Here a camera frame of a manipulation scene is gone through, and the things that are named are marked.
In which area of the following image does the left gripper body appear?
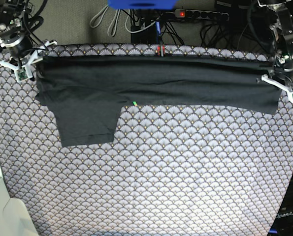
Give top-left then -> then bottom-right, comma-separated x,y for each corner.
257,53 -> 293,103

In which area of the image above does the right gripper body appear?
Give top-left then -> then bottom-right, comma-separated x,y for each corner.
0,17 -> 57,82

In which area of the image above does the dark grey T-shirt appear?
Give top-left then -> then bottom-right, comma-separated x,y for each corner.
35,56 -> 281,147

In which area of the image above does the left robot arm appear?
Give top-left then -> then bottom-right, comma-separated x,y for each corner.
247,0 -> 293,103

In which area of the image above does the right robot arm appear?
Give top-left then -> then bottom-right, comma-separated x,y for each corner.
0,0 -> 57,82

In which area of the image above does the black power strip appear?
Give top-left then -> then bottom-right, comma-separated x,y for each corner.
174,9 -> 229,21

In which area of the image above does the red and black clamp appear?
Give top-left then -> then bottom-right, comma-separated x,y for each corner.
157,45 -> 165,57

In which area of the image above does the fan-patterned table cloth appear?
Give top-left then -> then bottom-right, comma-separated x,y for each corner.
0,52 -> 293,236

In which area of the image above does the white plastic bin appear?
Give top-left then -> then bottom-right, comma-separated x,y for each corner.
0,165 -> 38,236

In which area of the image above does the grey looped cable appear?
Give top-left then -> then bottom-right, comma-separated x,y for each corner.
89,5 -> 121,37

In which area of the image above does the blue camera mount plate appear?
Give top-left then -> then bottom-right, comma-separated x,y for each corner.
107,0 -> 177,10

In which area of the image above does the blue clamp handle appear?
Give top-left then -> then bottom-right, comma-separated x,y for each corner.
156,21 -> 161,37

